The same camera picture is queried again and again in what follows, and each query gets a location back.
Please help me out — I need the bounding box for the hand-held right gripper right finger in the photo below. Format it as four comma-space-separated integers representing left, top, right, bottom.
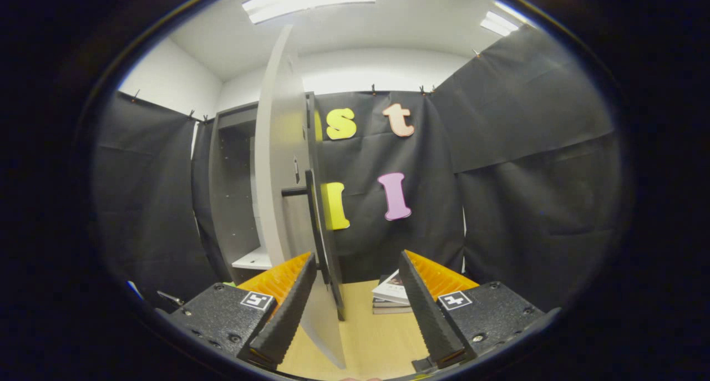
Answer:
398, 250, 547, 369

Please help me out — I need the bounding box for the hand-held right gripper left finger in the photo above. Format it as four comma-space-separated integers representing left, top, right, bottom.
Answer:
161, 252, 317, 369

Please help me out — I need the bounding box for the black cabinet door handle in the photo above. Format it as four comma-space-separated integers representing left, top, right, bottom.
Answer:
281, 169, 332, 285

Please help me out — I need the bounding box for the grey cabinet door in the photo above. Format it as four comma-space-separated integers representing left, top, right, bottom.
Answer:
254, 25, 347, 369

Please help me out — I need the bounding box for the white cabinet shelf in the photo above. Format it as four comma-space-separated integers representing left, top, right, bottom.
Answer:
232, 247, 272, 271

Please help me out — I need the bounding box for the dark grey cabinet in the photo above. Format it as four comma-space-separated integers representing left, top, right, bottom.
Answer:
209, 92, 346, 322

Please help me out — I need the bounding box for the white book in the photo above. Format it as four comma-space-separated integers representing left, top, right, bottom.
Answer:
372, 270, 411, 305

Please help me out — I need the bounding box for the black backdrop cloth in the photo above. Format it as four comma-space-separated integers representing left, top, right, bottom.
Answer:
92, 26, 625, 312

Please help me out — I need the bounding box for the small ceiling light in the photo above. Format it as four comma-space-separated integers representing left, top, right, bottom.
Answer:
480, 11, 519, 37

